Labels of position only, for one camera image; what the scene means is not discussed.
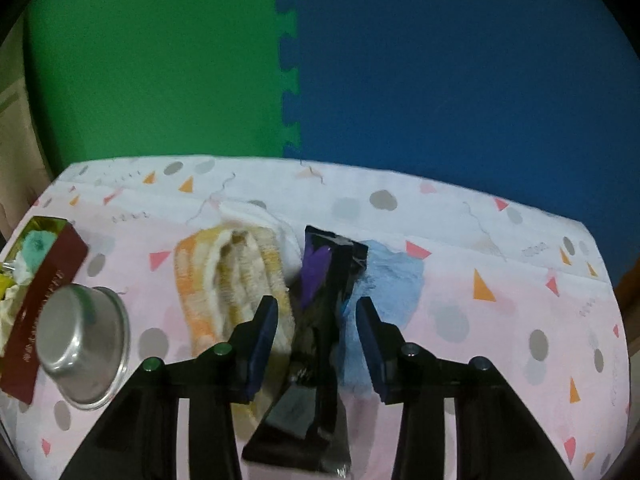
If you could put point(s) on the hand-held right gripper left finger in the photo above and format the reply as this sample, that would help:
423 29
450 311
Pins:
260 350

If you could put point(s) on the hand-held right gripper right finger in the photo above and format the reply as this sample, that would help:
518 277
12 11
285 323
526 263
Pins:
372 350

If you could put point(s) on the black purple snack packet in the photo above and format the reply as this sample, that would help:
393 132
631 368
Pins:
312 350

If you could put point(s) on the blue fluffy towel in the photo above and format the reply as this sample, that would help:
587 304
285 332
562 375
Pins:
390 280

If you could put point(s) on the orange striped towel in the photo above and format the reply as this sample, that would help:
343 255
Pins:
210 280

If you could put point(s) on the white towel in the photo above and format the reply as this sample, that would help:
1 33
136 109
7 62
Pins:
287 245

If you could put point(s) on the gold tin box red sides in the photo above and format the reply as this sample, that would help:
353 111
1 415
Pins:
45 290

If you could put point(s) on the green fluffy scrunchie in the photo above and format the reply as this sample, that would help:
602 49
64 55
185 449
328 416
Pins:
37 246

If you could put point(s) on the cream yellow plush item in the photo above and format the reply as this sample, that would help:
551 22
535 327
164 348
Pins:
10 310

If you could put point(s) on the pink patterned tablecloth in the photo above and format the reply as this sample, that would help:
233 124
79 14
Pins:
500 285

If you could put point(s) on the steel bowl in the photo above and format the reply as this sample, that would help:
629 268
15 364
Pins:
75 335

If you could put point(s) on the blue foam mat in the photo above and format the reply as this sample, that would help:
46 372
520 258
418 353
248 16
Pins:
450 60

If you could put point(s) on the green foam mat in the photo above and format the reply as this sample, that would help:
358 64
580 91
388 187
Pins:
150 60

